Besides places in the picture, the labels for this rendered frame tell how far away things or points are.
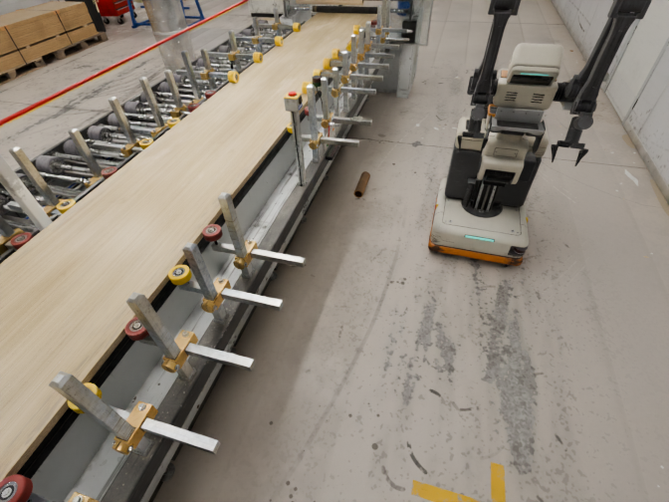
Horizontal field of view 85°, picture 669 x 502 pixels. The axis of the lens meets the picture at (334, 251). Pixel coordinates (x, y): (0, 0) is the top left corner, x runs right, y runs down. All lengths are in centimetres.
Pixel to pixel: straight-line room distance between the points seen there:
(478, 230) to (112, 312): 211
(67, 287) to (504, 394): 208
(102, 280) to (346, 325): 135
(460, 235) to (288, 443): 164
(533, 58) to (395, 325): 156
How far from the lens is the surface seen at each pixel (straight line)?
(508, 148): 231
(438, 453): 205
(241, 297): 143
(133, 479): 142
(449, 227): 258
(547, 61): 210
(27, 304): 174
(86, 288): 166
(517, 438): 218
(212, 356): 132
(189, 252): 127
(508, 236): 263
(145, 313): 116
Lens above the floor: 193
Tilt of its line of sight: 45 degrees down
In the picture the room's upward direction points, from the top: 3 degrees counter-clockwise
